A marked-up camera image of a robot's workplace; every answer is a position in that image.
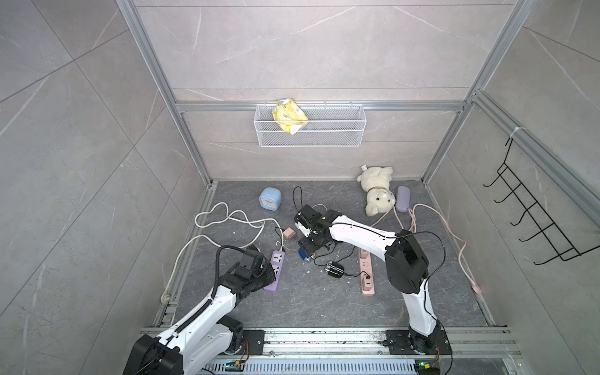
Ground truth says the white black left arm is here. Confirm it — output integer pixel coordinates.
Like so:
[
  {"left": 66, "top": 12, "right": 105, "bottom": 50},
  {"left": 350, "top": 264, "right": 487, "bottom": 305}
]
[{"left": 123, "top": 245, "right": 276, "bottom": 374}]

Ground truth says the pink USB charger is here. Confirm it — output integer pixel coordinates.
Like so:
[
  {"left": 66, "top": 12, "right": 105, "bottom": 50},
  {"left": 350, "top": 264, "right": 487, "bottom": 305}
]
[{"left": 283, "top": 227, "right": 297, "bottom": 241}]

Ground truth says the pink power strip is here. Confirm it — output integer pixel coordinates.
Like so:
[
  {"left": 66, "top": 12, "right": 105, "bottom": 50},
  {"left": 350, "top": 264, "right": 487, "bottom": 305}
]
[{"left": 359, "top": 248, "right": 375, "bottom": 296}]

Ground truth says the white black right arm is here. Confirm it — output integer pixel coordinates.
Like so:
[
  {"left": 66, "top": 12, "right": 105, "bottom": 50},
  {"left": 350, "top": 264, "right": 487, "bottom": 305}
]
[{"left": 295, "top": 205, "right": 453, "bottom": 356}]

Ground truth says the black wall hook rack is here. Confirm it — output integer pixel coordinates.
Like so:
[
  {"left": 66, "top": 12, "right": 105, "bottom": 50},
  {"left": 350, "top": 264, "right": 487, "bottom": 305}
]
[{"left": 482, "top": 137, "right": 599, "bottom": 266}]

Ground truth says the black silver shaver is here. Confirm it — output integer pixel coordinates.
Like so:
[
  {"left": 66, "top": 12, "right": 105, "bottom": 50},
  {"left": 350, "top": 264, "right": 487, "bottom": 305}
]
[{"left": 325, "top": 261, "right": 345, "bottom": 279}]

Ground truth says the lavender oval case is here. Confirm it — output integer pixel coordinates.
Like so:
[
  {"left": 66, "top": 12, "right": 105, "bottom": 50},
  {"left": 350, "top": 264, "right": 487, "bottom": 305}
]
[{"left": 395, "top": 186, "right": 411, "bottom": 213}]

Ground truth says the thin black cable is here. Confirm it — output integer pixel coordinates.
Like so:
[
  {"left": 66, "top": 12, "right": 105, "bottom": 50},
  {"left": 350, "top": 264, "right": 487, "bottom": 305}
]
[{"left": 312, "top": 243, "right": 372, "bottom": 280}]

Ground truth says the metal base rail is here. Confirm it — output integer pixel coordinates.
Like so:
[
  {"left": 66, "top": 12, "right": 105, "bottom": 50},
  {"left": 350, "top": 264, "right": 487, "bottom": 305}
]
[{"left": 126, "top": 327, "right": 531, "bottom": 375}]

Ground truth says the purple power strip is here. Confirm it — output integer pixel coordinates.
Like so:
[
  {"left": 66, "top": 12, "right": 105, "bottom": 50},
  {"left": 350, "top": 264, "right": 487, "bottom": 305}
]
[{"left": 264, "top": 250, "right": 285, "bottom": 292}]

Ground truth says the white wire wall basket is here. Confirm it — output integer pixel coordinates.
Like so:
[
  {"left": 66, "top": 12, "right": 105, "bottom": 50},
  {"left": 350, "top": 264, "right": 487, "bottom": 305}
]
[{"left": 254, "top": 104, "right": 367, "bottom": 148}]

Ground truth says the pink power cord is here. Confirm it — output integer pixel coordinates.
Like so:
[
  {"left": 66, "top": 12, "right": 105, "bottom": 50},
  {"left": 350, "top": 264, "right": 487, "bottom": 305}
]
[{"left": 369, "top": 202, "right": 484, "bottom": 295}]

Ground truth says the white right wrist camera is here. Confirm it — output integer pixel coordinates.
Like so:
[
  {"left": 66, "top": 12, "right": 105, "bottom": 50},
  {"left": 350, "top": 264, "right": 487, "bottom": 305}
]
[{"left": 295, "top": 223, "right": 311, "bottom": 237}]

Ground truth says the light blue alarm clock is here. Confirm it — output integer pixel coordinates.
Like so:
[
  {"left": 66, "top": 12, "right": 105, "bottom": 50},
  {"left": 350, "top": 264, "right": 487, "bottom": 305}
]
[{"left": 259, "top": 187, "right": 282, "bottom": 211}]

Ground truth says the blue shaver on table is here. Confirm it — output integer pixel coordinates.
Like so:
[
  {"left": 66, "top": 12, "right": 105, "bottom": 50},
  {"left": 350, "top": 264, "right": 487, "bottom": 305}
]
[{"left": 298, "top": 248, "right": 309, "bottom": 262}]

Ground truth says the white teddy bear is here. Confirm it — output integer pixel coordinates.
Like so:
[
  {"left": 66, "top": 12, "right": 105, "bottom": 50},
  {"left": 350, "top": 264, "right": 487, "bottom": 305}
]
[{"left": 356, "top": 165, "right": 396, "bottom": 217}]

